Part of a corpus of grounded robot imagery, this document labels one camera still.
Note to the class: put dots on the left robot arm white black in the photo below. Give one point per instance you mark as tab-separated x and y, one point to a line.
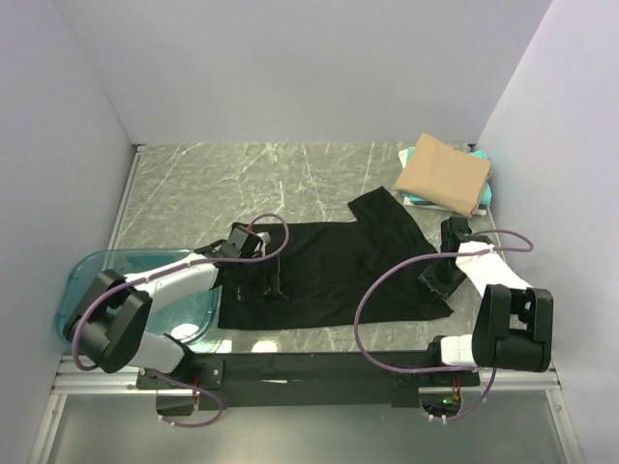
107	329

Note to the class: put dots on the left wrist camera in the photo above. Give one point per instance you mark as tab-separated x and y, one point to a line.
243	243

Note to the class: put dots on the blue transparent plastic bin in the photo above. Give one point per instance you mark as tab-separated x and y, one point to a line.
187	319

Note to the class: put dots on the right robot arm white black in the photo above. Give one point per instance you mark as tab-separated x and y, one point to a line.
513	329

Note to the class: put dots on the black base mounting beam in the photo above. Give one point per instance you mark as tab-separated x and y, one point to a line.
207	382

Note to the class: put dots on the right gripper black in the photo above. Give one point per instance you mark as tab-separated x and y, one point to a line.
428	277

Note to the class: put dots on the black t shirt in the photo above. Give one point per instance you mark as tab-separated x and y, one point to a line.
327	267

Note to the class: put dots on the folded tan t shirt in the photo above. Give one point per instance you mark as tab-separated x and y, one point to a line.
442	175

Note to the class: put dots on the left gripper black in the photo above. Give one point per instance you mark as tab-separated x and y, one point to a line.
268	284

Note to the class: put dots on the folded teal t shirt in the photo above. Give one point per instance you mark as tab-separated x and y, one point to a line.
404	157

